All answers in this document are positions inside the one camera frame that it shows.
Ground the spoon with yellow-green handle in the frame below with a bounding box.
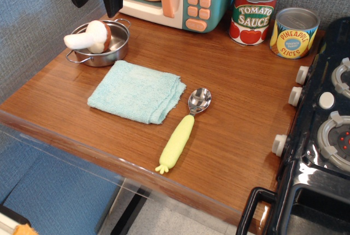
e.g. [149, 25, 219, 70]
[155, 88, 212, 174]

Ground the tomato sauce can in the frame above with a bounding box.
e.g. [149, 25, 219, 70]
[229, 0, 277, 45]

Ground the pineapple slices can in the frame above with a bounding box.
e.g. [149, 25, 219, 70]
[270, 7, 320, 60]

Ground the white and brown plush mushroom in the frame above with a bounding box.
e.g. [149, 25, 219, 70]
[63, 20, 112, 54]

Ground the small steel pot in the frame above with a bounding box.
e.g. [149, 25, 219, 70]
[66, 19, 131, 67]

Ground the light blue folded cloth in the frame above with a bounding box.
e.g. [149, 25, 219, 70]
[87, 60, 186, 125]

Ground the orange plush object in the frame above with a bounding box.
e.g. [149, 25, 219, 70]
[12, 224, 38, 235]

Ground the black toy stove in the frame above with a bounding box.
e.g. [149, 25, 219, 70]
[236, 17, 349, 234]

